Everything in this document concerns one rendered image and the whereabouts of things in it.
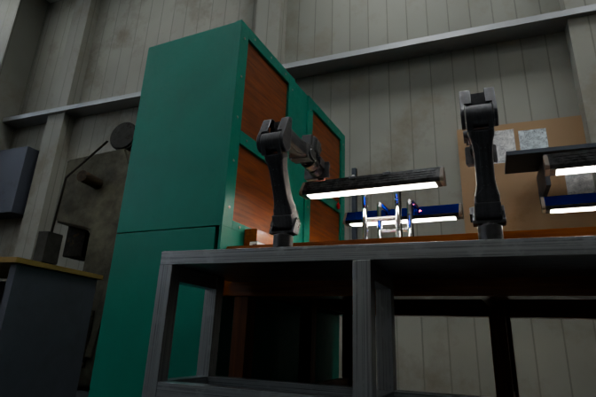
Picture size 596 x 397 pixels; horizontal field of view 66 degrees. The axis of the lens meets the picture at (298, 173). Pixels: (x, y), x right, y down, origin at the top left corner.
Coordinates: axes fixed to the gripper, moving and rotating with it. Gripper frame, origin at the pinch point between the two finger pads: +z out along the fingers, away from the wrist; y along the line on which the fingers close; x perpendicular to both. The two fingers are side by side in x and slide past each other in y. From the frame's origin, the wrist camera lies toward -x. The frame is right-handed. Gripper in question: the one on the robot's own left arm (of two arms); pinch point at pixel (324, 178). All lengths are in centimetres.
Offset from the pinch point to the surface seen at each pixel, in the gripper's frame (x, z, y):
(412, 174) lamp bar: -2.3, 10.0, -34.5
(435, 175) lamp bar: 0.1, 8.0, -43.2
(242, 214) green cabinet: 14.0, -3.7, 34.2
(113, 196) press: -55, 129, 239
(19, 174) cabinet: -128, 202, 469
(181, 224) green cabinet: 21, -17, 54
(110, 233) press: -22, 131, 235
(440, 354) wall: 62, 232, -21
